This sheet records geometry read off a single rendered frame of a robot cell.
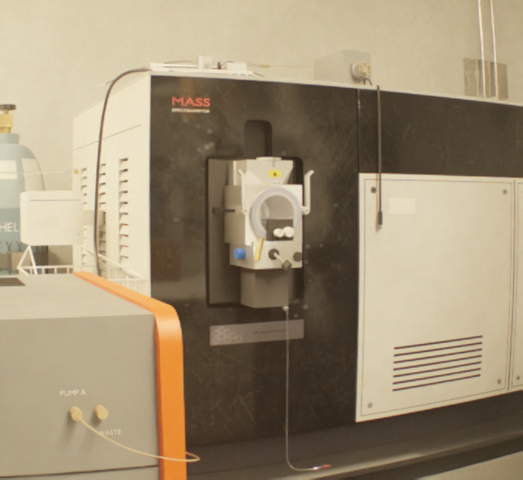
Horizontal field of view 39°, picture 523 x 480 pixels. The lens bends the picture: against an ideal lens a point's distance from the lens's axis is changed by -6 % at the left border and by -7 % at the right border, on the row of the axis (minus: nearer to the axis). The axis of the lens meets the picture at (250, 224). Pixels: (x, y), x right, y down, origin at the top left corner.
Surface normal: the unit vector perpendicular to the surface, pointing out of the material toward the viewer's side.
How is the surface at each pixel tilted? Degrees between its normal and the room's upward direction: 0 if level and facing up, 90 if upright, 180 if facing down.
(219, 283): 90
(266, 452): 90
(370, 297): 90
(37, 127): 90
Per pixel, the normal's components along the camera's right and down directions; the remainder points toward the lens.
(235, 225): -0.92, 0.01
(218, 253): 0.40, 0.02
